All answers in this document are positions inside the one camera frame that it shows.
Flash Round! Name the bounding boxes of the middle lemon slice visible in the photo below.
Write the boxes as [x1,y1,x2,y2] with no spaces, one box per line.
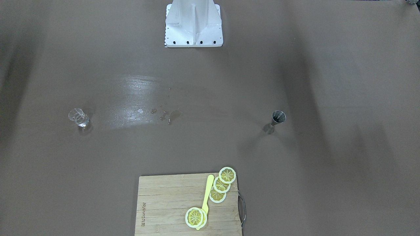
[213,177,231,194]

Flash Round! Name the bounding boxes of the steel jigger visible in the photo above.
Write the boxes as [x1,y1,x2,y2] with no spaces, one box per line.
[263,110,286,134]

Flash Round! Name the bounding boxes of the lemon slice at corner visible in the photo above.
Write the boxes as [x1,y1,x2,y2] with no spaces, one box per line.
[219,167,237,184]

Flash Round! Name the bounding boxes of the bamboo cutting board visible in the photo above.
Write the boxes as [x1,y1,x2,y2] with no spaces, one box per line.
[135,173,243,236]

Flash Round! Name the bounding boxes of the clear glass measuring cup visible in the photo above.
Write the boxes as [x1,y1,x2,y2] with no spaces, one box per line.
[68,108,90,128]

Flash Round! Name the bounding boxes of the lemon slice on knife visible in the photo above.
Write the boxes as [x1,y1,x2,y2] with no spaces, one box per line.
[185,207,207,230]

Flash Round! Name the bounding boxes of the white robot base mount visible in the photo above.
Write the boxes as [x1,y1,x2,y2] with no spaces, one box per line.
[164,0,223,48]

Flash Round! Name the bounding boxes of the lower lemon slice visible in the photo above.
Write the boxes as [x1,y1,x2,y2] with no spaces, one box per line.
[209,187,226,204]

